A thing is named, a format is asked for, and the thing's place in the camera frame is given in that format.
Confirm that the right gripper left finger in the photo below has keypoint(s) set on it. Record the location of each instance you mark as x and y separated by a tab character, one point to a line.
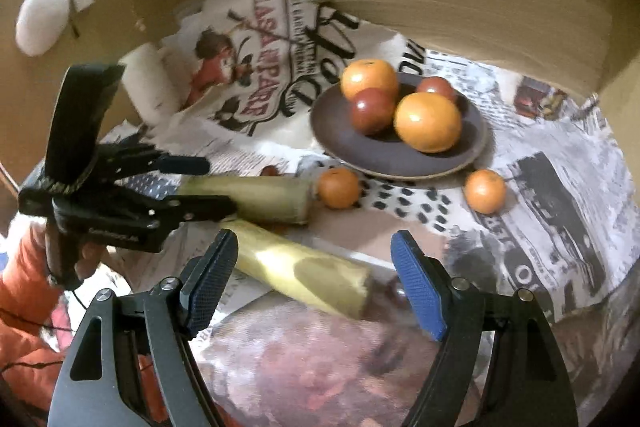
203	282

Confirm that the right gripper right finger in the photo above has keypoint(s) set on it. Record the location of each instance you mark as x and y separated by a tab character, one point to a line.
425	283

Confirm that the small mandarin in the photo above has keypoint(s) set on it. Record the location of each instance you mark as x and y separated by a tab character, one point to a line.
485	191
338	188

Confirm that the large orange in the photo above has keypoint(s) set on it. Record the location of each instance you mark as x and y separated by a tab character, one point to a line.
429	123

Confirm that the dark red tomato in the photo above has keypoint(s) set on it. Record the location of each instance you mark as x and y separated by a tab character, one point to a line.
372	110

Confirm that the bright red tomato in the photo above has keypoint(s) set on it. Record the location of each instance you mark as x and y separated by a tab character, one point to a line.
438	85

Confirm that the orange with stem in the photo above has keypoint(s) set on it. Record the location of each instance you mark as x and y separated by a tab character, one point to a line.
369	73

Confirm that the left hand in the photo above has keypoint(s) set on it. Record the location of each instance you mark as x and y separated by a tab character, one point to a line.
69	260

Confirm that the dark brown round plate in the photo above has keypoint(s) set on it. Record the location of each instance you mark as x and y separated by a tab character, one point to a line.
384	154

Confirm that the newspaper table cover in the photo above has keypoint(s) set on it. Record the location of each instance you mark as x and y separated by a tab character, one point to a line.
569	232

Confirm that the white fluffy pompom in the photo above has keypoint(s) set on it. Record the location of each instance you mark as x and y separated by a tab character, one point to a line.
40	24

